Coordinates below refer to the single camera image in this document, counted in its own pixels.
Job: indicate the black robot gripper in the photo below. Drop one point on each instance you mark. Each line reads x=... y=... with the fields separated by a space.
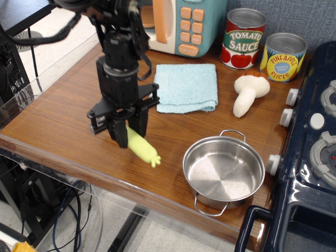
x=123 y=101

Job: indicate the green handled ice cream scoop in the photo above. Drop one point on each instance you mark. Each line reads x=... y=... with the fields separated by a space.
x=142 y=148

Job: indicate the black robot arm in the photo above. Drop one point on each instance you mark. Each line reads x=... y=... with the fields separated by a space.
x=119 y=29

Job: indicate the stainless steel pot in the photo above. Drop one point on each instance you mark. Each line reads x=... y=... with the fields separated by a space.
x=222 y=172

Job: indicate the light blue folded cloth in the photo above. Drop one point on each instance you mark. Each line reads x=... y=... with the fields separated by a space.
x=185 y=88

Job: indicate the clear acrylic table guard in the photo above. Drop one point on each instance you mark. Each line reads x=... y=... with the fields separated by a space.
x=51 y=133

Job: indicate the teal toy microwave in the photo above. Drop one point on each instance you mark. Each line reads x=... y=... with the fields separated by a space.
x=185 y=28

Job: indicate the black computer tower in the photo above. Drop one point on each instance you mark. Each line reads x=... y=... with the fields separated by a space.
x=13 y=74

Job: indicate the white plush mushroom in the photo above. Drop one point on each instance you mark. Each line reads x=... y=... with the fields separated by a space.
x=249 y=86

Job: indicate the tomato sauce can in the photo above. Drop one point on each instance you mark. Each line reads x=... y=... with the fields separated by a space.
x=243 y=34

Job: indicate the pineapple slices can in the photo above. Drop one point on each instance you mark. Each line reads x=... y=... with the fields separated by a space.
x=283 y=56

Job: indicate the dark blue toy stove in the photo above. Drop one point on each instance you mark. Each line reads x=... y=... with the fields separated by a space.
x=302 y=214

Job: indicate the black table leg frame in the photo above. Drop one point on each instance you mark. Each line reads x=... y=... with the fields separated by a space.
x=127 y=229

